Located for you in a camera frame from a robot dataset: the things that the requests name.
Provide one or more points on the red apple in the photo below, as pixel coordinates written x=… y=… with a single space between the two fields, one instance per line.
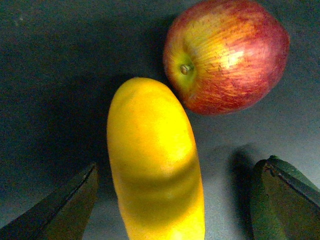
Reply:
x=223 y=56

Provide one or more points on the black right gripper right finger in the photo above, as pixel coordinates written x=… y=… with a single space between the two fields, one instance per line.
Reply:
x=284 y=203

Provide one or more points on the yellow mango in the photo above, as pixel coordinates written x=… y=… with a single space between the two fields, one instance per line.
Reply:
x=154 y=163

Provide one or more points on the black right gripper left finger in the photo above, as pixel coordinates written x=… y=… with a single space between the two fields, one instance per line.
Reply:
x=62 y=215

